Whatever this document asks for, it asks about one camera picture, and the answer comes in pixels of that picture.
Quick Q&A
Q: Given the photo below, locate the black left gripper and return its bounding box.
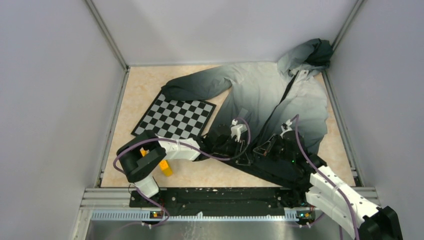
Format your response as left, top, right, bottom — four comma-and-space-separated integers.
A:
213, 137, 251, 166

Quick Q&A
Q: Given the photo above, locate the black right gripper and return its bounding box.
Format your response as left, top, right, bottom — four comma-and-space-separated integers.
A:
253, 133, 295, 163

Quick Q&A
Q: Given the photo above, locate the grey gradient hooded jacket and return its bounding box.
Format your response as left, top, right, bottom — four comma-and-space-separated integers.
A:
161, 38, 334, 188

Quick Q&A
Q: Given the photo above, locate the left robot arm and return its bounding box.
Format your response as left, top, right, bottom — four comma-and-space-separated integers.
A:
113, 118, 251, 207

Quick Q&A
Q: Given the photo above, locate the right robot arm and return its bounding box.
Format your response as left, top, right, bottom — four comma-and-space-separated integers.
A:
253, 130, 403, 240

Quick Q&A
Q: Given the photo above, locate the black white checkerboard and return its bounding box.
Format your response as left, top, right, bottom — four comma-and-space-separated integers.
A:
131, 91, 216, 139

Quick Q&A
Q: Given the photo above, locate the yellow block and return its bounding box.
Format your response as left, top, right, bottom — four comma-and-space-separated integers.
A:
140, 149, 173, 177

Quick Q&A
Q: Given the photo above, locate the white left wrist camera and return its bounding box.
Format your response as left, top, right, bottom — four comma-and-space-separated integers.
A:
230, 118, 248, 142

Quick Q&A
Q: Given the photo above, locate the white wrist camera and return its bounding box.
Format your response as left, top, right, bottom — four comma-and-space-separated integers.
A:
280, 119, 293, 138
230, 118, 248, 142

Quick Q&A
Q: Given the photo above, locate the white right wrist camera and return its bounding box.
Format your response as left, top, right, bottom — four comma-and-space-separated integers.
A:
280, 119, 293, 138

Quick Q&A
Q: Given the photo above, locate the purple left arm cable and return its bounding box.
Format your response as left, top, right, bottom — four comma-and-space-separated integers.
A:
113, 117, 252, 229

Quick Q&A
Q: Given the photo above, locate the grey cable duct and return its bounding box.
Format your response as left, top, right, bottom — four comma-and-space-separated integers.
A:
91, 210, 299, 222

